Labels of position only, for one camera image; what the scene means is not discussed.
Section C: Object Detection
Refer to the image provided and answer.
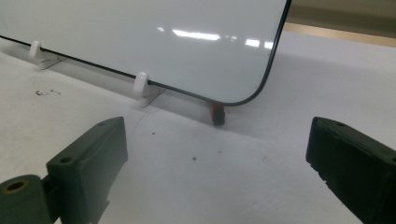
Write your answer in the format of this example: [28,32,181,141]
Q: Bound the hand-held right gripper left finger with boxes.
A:
[46,116,129,224]

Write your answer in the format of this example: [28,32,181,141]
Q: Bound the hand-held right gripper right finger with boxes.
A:
[305,116,396,224]

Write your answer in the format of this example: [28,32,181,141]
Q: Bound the white whiteboard with black rim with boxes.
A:
[0,0,293,107]

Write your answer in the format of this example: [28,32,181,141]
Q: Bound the clear board stand white cap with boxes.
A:
[132,72,166,109]
[28,40,68,71]

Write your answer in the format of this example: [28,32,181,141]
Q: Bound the red and black marker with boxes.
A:
[208,103,226,127]

